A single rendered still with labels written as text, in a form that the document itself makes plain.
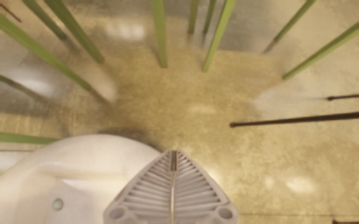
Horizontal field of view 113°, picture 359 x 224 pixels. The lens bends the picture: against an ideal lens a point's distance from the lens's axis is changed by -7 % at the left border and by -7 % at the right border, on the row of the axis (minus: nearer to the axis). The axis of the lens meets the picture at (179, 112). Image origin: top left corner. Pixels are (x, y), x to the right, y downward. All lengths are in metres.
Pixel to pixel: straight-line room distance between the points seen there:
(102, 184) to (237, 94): 0.76
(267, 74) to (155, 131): 0.78
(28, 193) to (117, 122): 0.43
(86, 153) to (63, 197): 0.15
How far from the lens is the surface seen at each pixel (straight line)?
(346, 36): 0.88
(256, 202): 0.84
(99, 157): 0.39
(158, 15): 0.61
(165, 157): 0.16
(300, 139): 1.00
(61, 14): 0.79
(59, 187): 0.52
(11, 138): 0.66
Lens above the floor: 0.70
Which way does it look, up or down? 73 degrees down
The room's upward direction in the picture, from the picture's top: 7 degrees clockwise
